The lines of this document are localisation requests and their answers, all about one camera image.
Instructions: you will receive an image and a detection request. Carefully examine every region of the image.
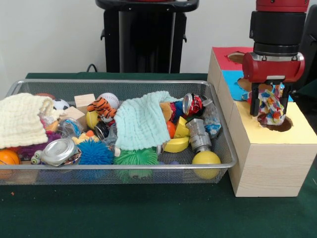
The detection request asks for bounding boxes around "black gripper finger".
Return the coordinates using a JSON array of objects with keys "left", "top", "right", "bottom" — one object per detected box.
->
[
  {"left": 249, "top": 81, "right": 261, "bottom": 117},
  {"left": 281, "top": 83, "right": 293, "bottom": 116}
]

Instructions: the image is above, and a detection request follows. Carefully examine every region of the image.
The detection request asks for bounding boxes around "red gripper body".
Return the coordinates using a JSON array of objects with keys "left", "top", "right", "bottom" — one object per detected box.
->
[{"left": 242, "top": 51, "right": 306, "bottom": 86}]

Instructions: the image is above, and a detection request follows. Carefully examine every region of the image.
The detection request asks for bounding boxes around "colourful patterned cloth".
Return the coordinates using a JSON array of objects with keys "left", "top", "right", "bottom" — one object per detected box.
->
[{"left": 256, "top": 85, "right": 288, "bottom": 126}]

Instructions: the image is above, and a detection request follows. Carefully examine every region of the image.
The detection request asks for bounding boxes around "wooden box with three holes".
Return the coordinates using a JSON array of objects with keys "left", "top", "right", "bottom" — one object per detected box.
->
[{"left": 207, "top": 46, "right": 317, "bottom": 198}]

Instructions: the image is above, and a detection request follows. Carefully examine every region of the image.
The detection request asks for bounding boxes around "silver mesh bin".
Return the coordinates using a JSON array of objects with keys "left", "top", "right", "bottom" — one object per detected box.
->
[{"left": 0, "top": 78, "right": 238, "bottom": 186}]

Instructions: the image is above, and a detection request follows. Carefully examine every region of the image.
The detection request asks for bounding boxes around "dark green table cloth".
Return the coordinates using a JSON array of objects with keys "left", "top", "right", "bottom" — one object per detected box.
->
[
  {"left": 0, "top": 72, "right": 317, "bottom": 238},
  {"left": 296, "top": 80, "right": 317, "bottom": 114}
]

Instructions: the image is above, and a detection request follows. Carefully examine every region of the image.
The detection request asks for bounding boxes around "yellow ball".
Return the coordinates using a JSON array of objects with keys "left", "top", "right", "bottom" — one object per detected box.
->
[{"left": 192, "top": 150, "right": 222, "bottom": 179}]

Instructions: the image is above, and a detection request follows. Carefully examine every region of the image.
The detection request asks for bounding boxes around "mint green cloth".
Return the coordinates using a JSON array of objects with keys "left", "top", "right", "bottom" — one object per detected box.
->
[{"left": 113, "top": 90, "right": 178, "bottom": 151}]

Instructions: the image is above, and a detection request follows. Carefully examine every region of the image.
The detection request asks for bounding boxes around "green spiky ball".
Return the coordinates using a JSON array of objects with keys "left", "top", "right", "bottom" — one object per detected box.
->
[{"left": 113, "top": 147, "right": 160, "bottom": 181}]

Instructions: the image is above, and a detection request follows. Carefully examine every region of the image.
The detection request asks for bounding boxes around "white baseball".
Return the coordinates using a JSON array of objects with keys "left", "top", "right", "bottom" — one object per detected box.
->
[{"left": 97, "top": 92, "right": 120, "bottom": 110}]

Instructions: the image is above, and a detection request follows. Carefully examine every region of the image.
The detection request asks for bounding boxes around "tiger plush toy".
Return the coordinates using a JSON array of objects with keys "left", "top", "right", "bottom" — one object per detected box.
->
[{"left": 86, "top": 97, "right": 117, "bottom": 124}]

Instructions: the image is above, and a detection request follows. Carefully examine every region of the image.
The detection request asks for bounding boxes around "blue spiky ball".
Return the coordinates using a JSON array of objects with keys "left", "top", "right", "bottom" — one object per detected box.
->
[{"left": 77, "top": 138, "right": 115, "bottom": 166}]

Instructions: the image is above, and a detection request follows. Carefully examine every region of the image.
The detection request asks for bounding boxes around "small soccer ball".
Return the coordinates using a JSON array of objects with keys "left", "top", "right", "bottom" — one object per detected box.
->
[{"left": 52, "top": 99, "right": 70, "bottom": 111}]

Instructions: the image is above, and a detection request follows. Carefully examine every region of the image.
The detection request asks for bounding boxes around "crushed silver can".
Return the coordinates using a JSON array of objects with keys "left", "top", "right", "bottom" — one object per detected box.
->
[{"left": 41, "top": 138, "right": 82, "bottom": 167}]

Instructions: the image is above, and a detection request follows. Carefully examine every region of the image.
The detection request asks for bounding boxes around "cream knitted cloth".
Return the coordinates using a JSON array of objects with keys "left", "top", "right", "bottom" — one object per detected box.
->
[{"left": 0, "top": 93, "right": 64, "bottom": 149}]

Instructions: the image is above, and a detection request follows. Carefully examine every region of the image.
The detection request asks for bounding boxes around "orange basketball toy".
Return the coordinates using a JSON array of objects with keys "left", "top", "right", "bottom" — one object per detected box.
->
[{"left": 0, "top": 149, "right": 22, "bottom": 179}]

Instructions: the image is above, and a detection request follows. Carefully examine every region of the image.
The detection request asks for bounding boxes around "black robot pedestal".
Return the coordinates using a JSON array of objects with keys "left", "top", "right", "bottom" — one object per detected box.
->
[{"left": 95, "top": 0, "right": 200, "bottom": 74}]

